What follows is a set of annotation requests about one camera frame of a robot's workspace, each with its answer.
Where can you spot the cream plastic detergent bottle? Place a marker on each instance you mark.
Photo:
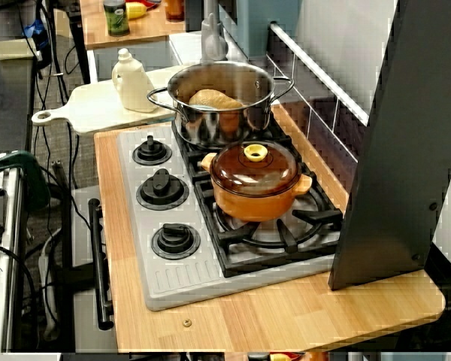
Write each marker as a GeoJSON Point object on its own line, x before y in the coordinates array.
{"type": "Point", "coordinates": [133, 86]}

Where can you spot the brown lid with yellow knob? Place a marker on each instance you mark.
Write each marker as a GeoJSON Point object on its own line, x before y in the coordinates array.
{"type": "Point", "coordinates": [233, 169]}

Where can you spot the orange toy pot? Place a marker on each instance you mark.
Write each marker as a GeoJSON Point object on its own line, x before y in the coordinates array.
{"type": "Point", "coordinates": [248, 207]}

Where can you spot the black burner grate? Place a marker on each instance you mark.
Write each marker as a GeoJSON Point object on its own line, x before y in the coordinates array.
{"type": "Point", "coordinates": [255, 259]}
{"type": "Point", "coordinates": [189, 158]}

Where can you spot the stainless steel pot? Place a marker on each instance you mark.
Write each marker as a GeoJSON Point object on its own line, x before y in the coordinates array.
{"type": "Point", "coordinates": [218, 128]}

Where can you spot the black stove knob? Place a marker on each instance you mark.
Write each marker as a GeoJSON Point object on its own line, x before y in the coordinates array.
{"type": "Point", "coordinates": [174, 240]}
{"type": "Point", "coordinates": [161, 188]}
{"type": "Point", "coordinates": [150, 150]}

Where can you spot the tan toy bread loaf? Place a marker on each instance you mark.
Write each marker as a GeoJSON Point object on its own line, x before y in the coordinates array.
{"type": "Point", "coordinates": [214, 99]}

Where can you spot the grey stove top panel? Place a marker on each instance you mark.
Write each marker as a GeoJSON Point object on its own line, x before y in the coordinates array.
{"type": "Point", "coordinates": [180, 278]}

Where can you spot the light wooden cutting board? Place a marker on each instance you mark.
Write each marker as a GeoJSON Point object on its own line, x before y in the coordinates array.
{"type": "Point", "coordinates": [94, 105]}

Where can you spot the white toy sink unit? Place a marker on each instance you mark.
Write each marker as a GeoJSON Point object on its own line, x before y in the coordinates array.
{"type": "Point", "coordinates": [135, 56]}

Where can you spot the teal blue box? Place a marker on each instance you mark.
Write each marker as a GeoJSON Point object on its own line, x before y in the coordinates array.
{"type": "Point", "coordinates": [259, 26]}

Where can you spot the dark grey hood side panel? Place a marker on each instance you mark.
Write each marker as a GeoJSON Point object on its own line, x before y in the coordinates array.
{"type": "Point", "coordinates": [391, 169]}

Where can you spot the wooden side table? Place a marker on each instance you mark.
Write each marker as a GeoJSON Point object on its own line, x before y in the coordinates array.
{"type": "Point", "coordinates": [150, 30]}

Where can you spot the red toy bowl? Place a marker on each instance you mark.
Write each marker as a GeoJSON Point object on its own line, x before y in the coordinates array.
{"type": "Point", "coordinates": [148, 3]}

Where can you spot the green labelled can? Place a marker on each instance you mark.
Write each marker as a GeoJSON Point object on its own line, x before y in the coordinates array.
{"type": "Point", "coordinates": [116, 20]}

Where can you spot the green clamp tool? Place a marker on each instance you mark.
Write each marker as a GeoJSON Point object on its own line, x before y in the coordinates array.
{"type": "Point", "coordinates": [30, 176]}

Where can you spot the black electronics box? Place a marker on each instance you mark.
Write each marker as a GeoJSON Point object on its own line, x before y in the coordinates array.
{"type": "Point", "coordinates": [447, 278]}

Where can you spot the cream flat box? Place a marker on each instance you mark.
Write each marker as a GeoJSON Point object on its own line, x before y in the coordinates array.
{"type": "Point", "coordinates": [11, 49]}

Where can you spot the silver metal frame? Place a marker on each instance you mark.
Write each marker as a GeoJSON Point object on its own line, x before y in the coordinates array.
{"type": "Point", "coordinates": [7, 244]}

